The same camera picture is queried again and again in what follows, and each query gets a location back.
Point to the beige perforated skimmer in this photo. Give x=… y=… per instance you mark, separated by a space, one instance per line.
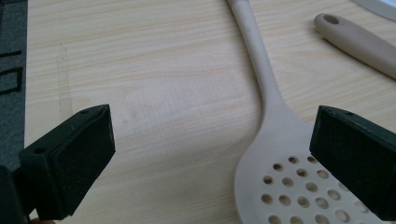
x=271 y=93

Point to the beige slotted turner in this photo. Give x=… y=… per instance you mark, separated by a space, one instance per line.
x=358 y=43

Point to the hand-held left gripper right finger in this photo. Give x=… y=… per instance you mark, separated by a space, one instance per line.
x=358 y=161

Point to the white utensil stand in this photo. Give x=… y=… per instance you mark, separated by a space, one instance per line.
x=383 y=6

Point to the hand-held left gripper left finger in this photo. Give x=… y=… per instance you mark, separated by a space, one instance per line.
x=71 y=161

